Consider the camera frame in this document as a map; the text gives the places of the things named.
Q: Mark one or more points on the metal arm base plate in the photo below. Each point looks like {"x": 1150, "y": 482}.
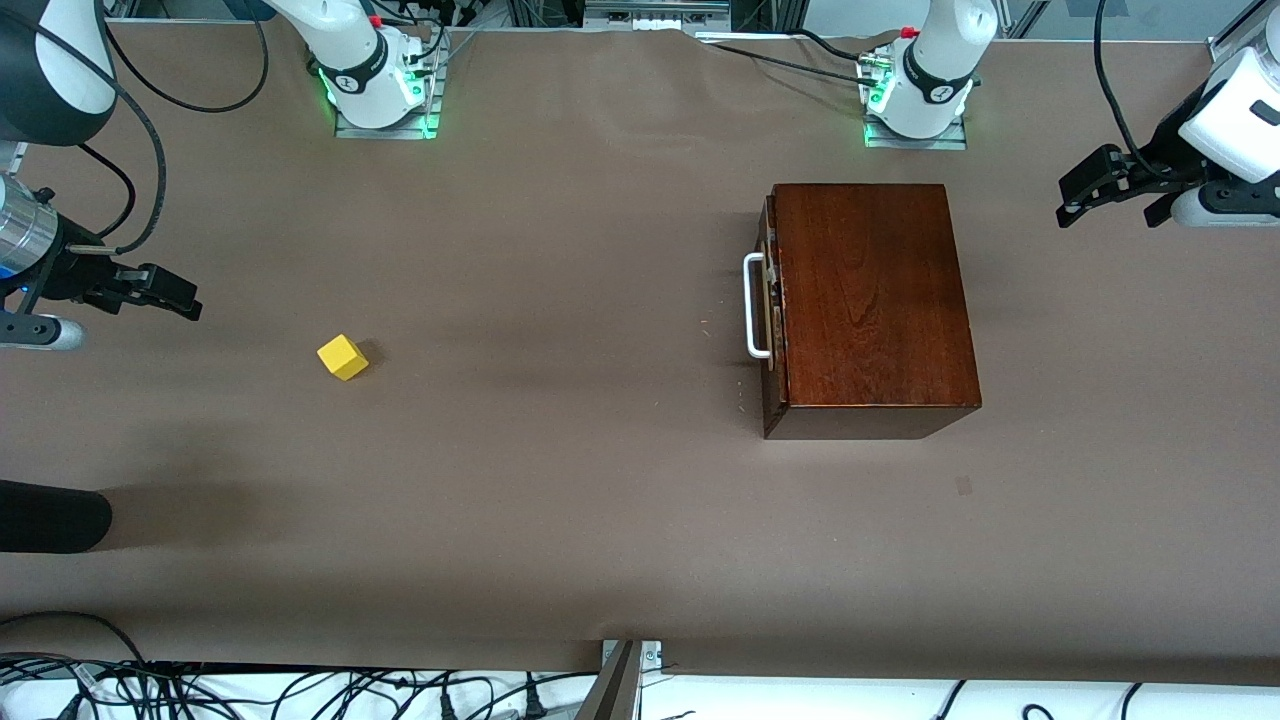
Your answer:
{"x": 385, "y": 132}
{"x": 915, "y": 143}

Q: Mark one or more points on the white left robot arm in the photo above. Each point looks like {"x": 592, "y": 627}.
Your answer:
{"x": 940, "y": 60}

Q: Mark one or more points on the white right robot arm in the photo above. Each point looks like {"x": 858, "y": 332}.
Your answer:
{"x": 360, "y": 50}

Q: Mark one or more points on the yellow wooden block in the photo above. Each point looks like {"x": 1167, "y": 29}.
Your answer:
{"x": 342, "y": 357}

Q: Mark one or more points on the dark wooden cabinet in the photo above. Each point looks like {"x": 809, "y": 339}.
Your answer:
{"x": 870, "y": 300}

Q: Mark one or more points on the aluminium bracket with profile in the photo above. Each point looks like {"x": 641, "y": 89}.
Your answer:
{"x": 610, "y": 690}

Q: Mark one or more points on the aluminium frame profile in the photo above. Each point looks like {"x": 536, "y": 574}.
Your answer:
{"x": 1225, "y": 48}

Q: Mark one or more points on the grey power strip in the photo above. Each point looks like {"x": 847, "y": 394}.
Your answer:
{"x": 655, "y": 15}

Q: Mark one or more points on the black ribbed cylinder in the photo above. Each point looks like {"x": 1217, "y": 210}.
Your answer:
{"x": 50, "y": 515}

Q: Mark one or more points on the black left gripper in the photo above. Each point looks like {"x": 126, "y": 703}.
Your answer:
{"x": 1163, "y": 147}

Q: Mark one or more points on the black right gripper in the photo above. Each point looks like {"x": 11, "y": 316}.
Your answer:
{"x": 66, "y": 268}

